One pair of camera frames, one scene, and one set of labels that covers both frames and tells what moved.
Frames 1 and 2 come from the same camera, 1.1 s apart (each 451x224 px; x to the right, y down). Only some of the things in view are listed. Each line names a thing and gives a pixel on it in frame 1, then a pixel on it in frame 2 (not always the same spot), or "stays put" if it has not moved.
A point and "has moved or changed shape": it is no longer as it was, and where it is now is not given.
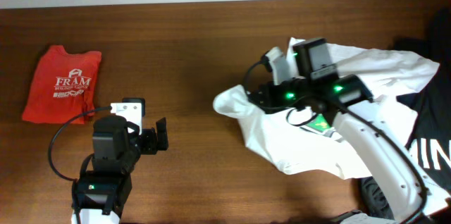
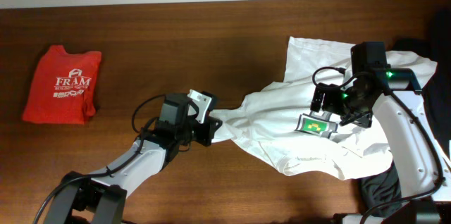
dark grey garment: x=373 y=201 stays put
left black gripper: x=151 y=144 -> x=206 y=130
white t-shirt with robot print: x=310 y=140 has moved or changed shape
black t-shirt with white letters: x=430 y=139 stays put
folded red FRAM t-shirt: x=63 y=86 stays put
